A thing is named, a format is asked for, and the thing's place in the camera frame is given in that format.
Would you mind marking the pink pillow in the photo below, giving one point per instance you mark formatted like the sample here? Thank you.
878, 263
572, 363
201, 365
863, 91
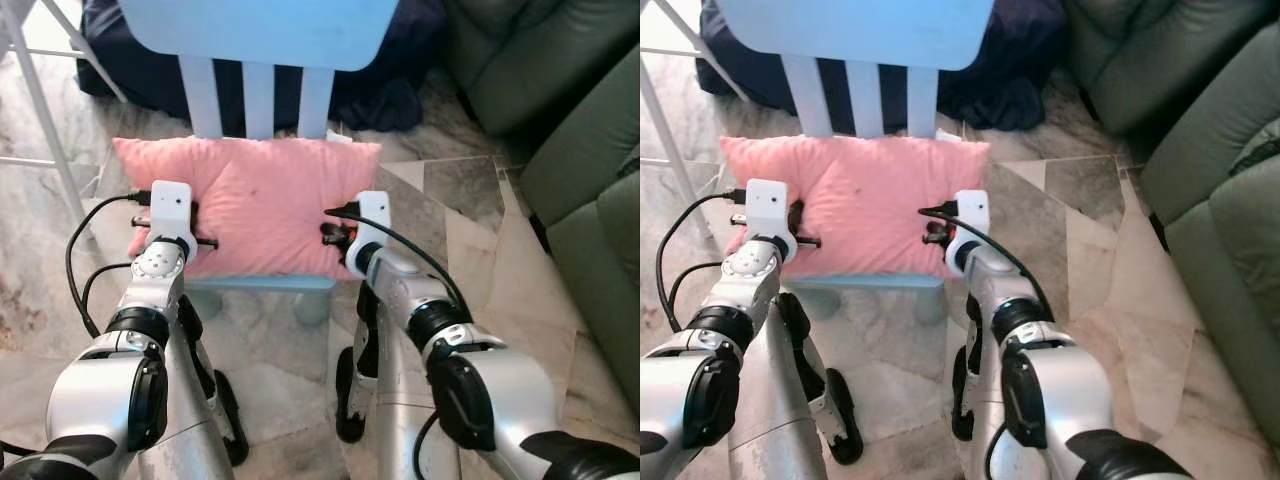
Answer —
870, 205
260, 205

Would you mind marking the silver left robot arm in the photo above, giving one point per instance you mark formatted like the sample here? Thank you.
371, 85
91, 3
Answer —
690, 390
100, 390

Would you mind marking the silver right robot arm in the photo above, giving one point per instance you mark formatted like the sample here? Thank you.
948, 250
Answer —
500, 390
1070, 390

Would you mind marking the green leather sofa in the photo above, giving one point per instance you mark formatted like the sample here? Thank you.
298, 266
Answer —
590, 170
1220, 200

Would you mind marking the silver right robot leg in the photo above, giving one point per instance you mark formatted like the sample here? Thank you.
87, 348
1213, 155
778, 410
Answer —
990, 410
395, 400

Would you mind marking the silver robot leg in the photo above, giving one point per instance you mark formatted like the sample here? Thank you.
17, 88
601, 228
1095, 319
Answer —
395, 400
195, 420
785, 420
990, 410

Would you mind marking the silver left robot leg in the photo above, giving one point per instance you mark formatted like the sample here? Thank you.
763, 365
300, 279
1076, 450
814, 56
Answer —
785, 420
195, 420

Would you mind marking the light blue wooden chair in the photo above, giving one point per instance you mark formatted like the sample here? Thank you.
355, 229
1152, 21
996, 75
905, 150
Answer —
850, 30
260, 30

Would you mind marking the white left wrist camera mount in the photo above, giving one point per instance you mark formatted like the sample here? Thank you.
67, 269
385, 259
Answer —
768, 212
170, 212

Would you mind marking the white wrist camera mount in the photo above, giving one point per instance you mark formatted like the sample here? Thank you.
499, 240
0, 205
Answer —
972, 225
768, 212
372, 225
170, 212

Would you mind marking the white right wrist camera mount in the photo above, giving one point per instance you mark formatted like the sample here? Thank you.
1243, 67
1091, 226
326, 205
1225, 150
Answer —
972, 225
372, 225

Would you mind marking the white metal rack frame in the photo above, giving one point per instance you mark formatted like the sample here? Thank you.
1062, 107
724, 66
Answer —
40, 90
662, 110

